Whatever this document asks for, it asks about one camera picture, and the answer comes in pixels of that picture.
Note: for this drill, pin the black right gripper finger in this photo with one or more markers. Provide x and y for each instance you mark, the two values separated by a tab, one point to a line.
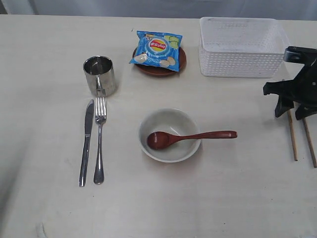
302	112
283	105

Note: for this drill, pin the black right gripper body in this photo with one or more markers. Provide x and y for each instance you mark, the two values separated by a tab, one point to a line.
302	89

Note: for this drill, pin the brown wooden chopstick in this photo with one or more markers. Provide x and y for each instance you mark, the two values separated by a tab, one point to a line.
292	134
310	144

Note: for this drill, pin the white perforated plastic basket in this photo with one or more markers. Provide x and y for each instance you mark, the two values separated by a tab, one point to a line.
241	47

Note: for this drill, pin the white ceramic bowl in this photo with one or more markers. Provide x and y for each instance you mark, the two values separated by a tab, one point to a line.
173	121

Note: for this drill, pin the brown wooden spoon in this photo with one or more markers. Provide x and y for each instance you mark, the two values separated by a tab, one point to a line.
160	140

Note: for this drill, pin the blue chips bag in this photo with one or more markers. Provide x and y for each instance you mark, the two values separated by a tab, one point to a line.
158	49

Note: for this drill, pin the brown wooden plate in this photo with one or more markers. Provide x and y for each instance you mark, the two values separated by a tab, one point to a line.
164	72

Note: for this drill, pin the silver metal fork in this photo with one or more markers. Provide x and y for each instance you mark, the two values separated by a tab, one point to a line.
100	120

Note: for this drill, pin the shiny steel cup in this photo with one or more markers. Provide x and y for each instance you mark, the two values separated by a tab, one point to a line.
100	77

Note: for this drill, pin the silver table knife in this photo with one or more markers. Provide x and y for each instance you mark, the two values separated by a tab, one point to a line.
89	116

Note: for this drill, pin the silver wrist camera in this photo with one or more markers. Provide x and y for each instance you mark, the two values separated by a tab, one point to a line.
300	55

